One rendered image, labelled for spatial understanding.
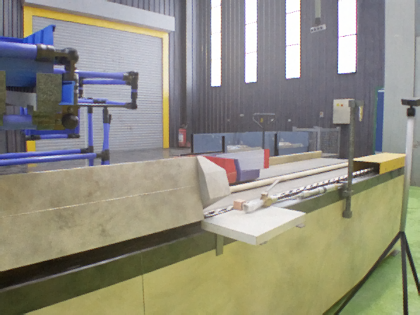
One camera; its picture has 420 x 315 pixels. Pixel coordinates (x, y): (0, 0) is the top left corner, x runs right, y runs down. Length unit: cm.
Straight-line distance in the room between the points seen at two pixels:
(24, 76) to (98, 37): 1170
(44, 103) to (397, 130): 609
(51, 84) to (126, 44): 1221
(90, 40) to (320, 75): 794
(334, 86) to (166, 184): 1014
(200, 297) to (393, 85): 577
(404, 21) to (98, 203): 623
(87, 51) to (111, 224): 1142
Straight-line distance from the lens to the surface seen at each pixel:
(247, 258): 121
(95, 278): 86
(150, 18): 1315
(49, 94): 64
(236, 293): 123
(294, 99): 1157
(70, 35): 1201
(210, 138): 603
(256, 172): 194
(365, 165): 267
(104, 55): 1236
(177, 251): 97
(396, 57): 650
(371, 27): 1078
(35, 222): 77
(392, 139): 641
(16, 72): 71
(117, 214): 84
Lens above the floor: 111
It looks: 6 degrees down
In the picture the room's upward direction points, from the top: straight up
